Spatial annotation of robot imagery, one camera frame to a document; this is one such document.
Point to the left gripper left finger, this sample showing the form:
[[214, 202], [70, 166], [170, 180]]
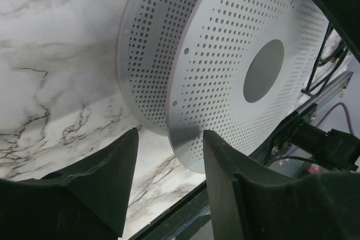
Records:
[[86, 200]]

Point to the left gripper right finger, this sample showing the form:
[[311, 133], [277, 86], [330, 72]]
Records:
[[250, 201]]

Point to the white cable spool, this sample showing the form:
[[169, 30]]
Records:
[[232, 66]]

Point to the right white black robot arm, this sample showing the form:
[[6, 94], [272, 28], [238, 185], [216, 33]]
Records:
[[334, 150]]

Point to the aluminium extrusion rail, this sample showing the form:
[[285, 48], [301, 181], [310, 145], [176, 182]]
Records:
[[330, 91]]

